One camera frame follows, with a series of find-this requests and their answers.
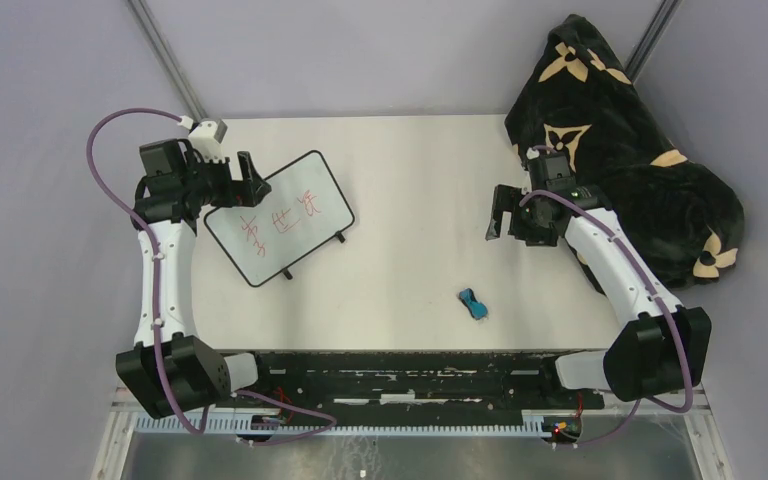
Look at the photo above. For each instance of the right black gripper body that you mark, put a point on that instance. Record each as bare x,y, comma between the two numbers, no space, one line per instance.
530,227

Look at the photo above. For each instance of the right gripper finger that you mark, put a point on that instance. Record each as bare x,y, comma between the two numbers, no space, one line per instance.
506,199
500,225

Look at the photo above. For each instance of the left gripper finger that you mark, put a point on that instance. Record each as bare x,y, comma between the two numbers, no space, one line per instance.
250,193
248,171

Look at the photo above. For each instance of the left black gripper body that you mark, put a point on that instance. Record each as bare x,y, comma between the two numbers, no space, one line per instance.
213,183

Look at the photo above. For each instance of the small black-framed whiteboard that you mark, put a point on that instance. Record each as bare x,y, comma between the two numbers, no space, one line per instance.
305,210

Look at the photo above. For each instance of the blue whiteboard eraser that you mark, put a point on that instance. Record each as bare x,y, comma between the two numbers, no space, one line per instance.
476,308

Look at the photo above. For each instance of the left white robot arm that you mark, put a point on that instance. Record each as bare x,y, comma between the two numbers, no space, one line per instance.
169,369

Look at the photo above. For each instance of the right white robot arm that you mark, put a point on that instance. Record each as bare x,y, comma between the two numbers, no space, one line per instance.
662,344

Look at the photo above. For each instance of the black floral blanket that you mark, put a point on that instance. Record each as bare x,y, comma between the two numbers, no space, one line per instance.
685,222

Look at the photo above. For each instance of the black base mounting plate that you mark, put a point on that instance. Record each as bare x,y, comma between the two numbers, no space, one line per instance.
420,388

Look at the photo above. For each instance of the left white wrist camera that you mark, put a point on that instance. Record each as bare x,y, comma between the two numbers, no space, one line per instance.
207,138

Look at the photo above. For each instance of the left aluminium corner post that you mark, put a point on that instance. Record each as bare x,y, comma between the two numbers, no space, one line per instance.
164,54

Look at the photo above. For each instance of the aluminium corner post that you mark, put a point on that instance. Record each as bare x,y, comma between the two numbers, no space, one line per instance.
658,24
164,54

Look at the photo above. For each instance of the right aluminium corner post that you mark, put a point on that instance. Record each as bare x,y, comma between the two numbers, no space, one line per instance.
658,24

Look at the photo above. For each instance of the blue-grey cable duct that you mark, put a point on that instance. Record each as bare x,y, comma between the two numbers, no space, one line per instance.
239,424

